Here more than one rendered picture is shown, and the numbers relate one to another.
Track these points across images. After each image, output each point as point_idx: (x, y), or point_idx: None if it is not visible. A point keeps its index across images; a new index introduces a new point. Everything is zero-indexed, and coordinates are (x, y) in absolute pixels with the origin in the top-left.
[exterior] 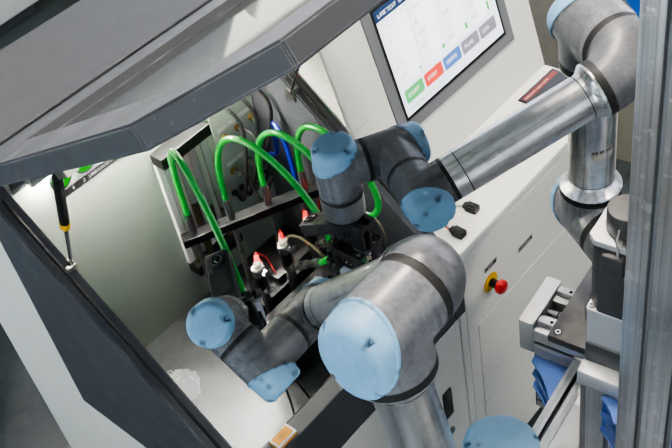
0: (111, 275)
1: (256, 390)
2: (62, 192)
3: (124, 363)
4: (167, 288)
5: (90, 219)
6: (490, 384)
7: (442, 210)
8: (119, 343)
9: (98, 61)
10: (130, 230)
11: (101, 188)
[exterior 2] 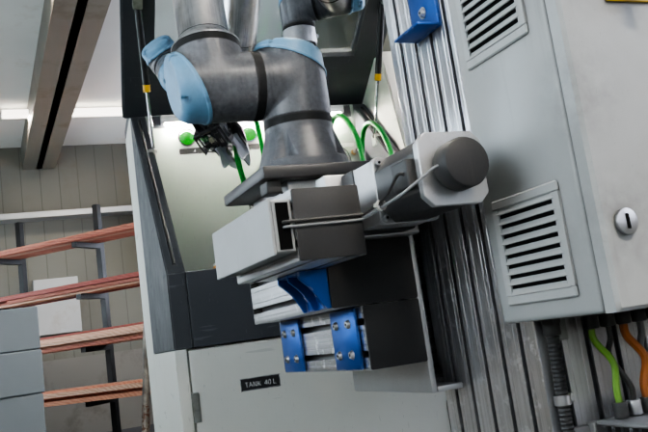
0: (204, 239)
1: (160, 76)
2: (141, 39)
3: (148, 203)
4: None
5: (201, 182)
6: None
7: None
8: (149, 184)
9: None
10: (230, 213)
11: (216, 165)
